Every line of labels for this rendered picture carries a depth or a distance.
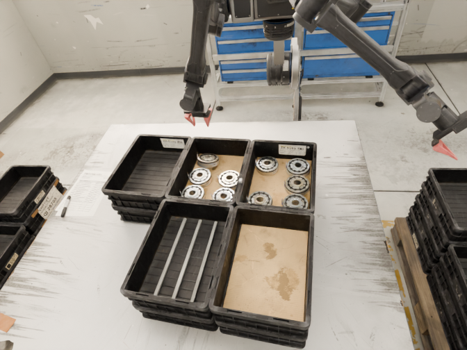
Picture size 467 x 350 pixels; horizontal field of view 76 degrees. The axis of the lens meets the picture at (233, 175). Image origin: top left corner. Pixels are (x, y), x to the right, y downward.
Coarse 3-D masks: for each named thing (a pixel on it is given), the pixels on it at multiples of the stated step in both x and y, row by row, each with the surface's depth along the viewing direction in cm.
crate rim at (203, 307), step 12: (192, 204) 119; (204, 204) 118; (216, 204) 117; (228, 204) 117; (156, 216) 118; (228, 216) 113; (228, 228) 109; (144, 240) 109; (132, 264) 103; (216, 264) 99; (120, 288) 97; (144, 300) 96; (156, 300) 93; (168, 300) 93; (180, 300) 92; (204, 300) 92
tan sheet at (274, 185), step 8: (256, 160) 147; (280, 160) 145; (288, 160) 144; (280, 168) 141; (256, 176) 139; (264, 176) 139; (272, 176) 138; (280, 176) 137; (288, 176) 137; (256, 184) 136; (264, 184) 135; (272, 184) 135; (280, 184) 134; (272, 192) 131; (280, 192) 131; (272, 200) 128; (280, 200) 128
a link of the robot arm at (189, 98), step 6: (204, 78) 112; (186, 84) 113; (192, 84) 114; (198, 84) 115; (204, 84) 114; (186, 90) 111; (192, 90) 112; (186, 96) 110; (192, 96) 110; (180, 102) 112; (186, 102) 111; (192, 102) 111; (186, 108) 114; (192, 108) 113
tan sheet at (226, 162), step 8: (224, 160) 149; (232, 160) 149; (240, 160) 148; (208, 168) 147; (216, 168) 146; (224, 168) 145; (232, 168) 145; (240, 168) 144; (216, 176) 142; (216, 184) 139; (208, 192) 135
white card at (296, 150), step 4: (280, 144) 140; (284, 144) 139; (280, 148) 141; (284, 148) 141; (288, 148) 140; (292, 148) 140; (296, 148) 139; (300, 148) 139; (304, 148) 138; (280, 152) 143; (284, 152) 142; (288, 152) 142; (292, 152) 141; (296, 152) 141; (300, 152) 140; (304, 152) 140
